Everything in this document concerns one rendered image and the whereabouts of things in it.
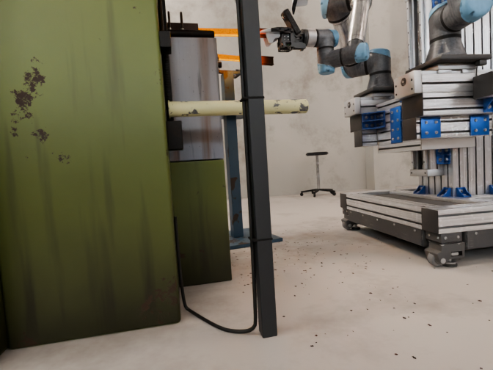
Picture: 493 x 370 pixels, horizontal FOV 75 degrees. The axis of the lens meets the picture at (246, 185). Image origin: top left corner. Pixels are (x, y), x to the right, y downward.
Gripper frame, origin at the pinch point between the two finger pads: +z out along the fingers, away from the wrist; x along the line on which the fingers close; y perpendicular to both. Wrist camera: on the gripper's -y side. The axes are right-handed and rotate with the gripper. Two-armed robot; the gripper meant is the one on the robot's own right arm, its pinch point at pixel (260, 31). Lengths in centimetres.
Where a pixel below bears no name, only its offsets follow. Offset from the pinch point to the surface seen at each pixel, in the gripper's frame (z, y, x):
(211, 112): 28, 40, -39
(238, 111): 20, 39, -39
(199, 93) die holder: 29.6, 28.9, -16.1
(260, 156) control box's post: 20, 54, -60
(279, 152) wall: -98, 45, 279
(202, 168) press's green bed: 31, 56, -16
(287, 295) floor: 7, 100, -37
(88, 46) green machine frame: 60, 22, -45
